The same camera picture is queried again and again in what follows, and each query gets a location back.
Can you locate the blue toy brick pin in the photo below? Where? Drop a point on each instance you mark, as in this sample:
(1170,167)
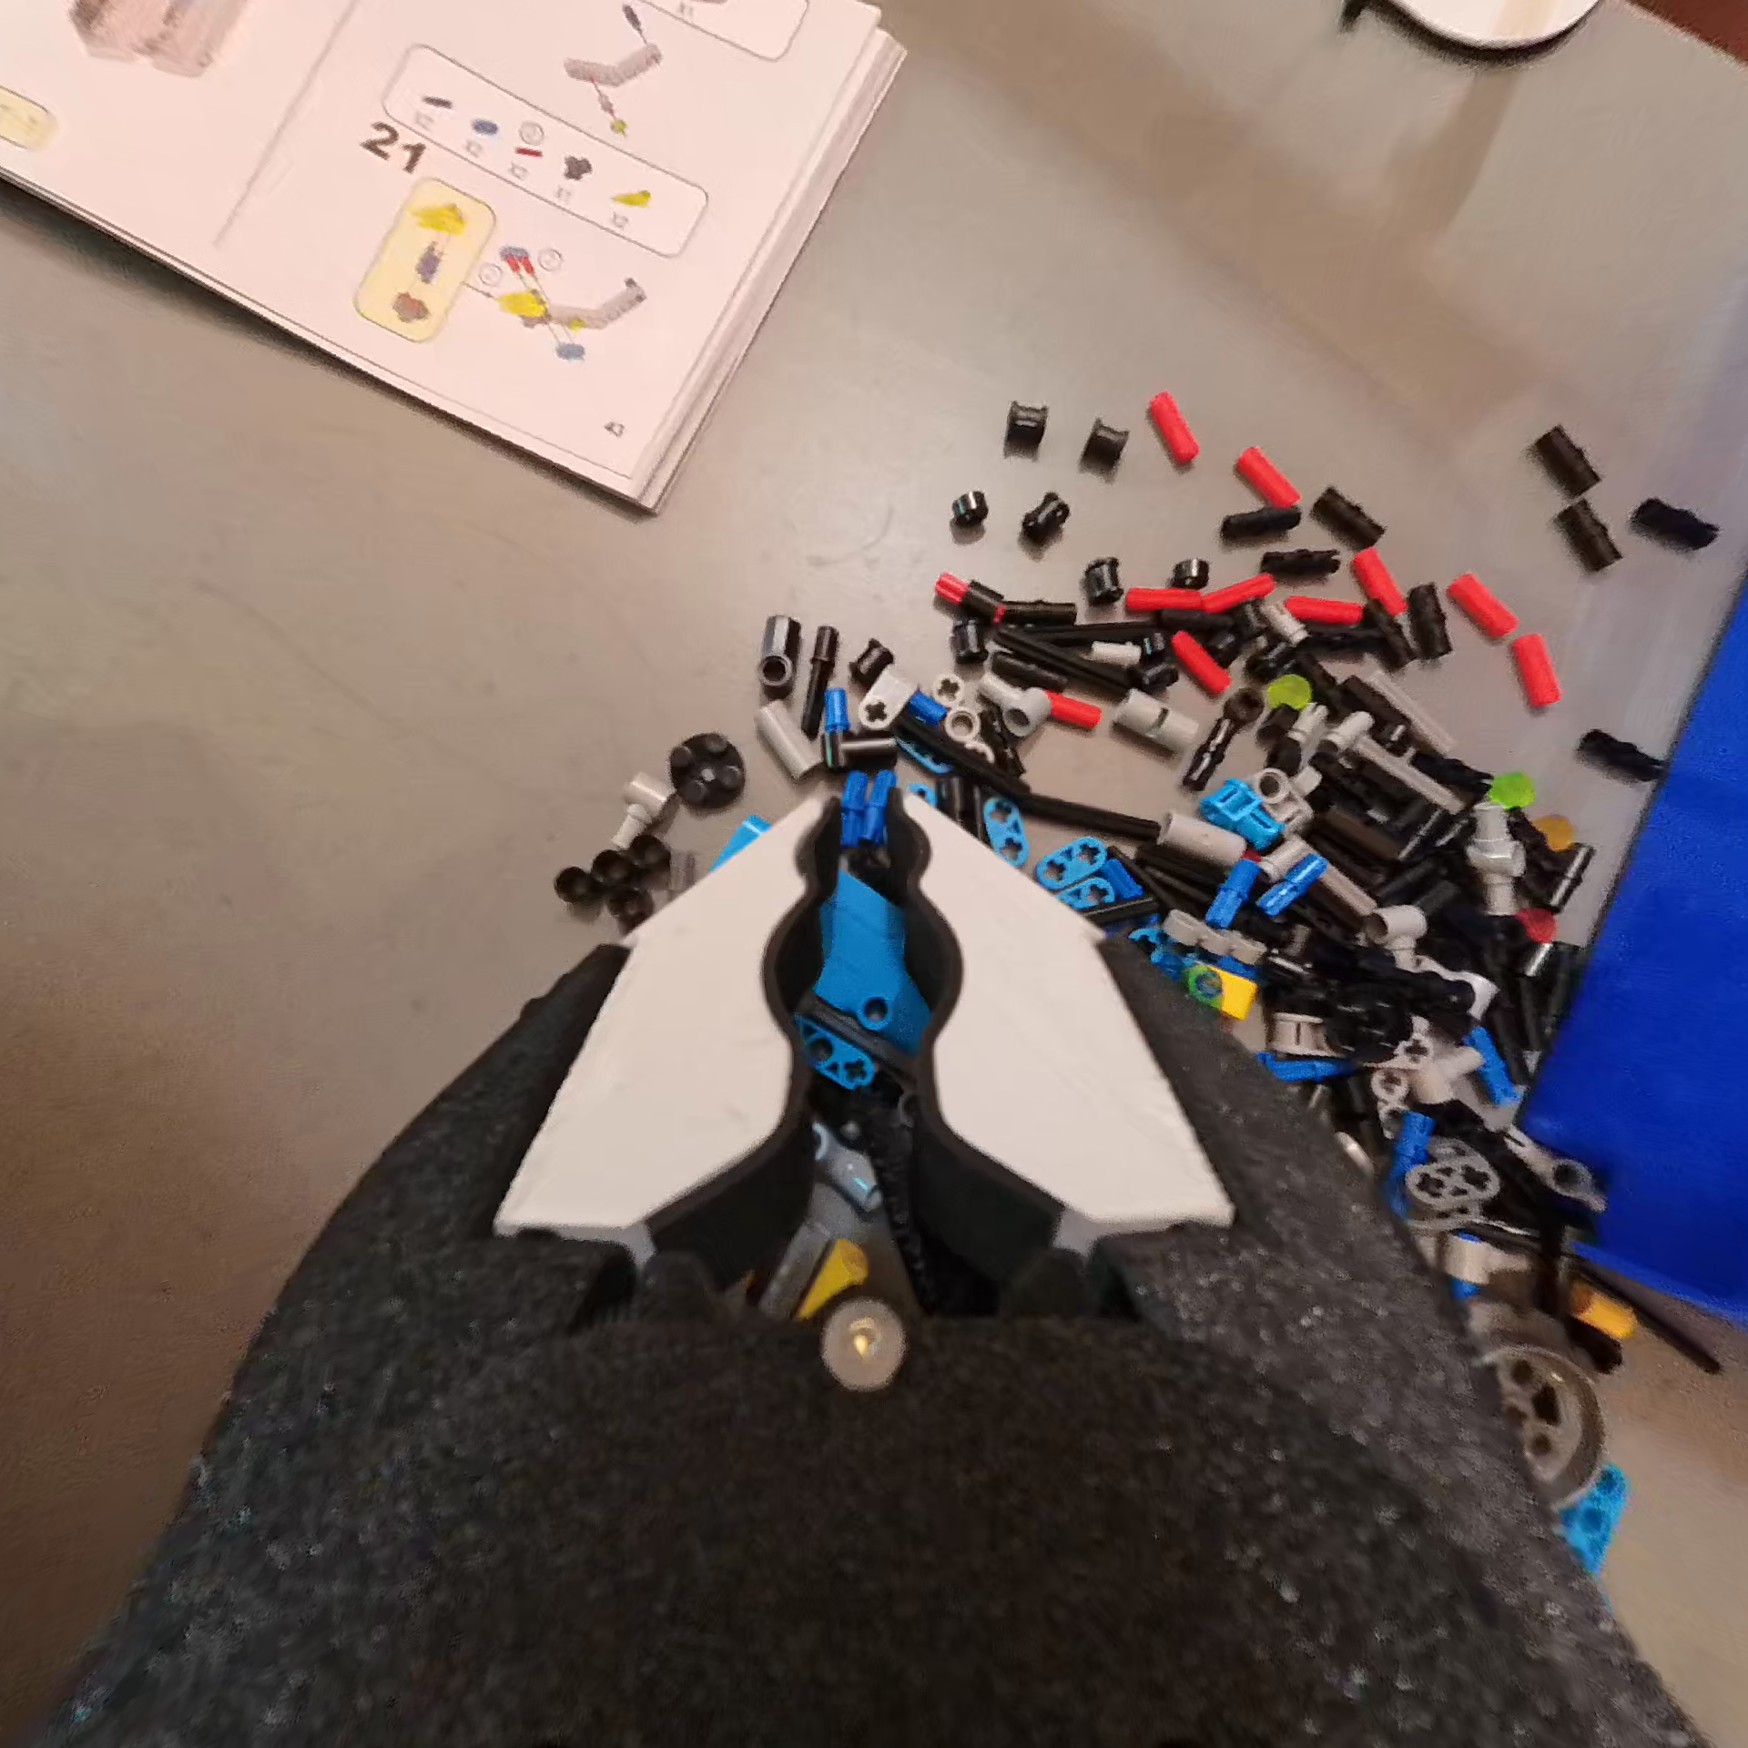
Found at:
(882,800)
(855,809)

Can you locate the pile of toy bricks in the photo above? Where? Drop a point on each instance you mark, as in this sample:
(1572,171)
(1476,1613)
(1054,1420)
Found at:
(1297,847)

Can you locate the blue plastic bin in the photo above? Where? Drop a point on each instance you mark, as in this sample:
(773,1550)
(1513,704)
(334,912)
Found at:
(1652,1024)

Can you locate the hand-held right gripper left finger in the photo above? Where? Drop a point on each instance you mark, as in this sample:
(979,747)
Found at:
(655,1078)

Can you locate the white instruction booklet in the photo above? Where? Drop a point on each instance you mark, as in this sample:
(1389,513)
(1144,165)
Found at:
(341,204)

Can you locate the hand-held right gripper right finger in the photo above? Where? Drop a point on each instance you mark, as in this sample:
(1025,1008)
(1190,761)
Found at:
(1079,1078)

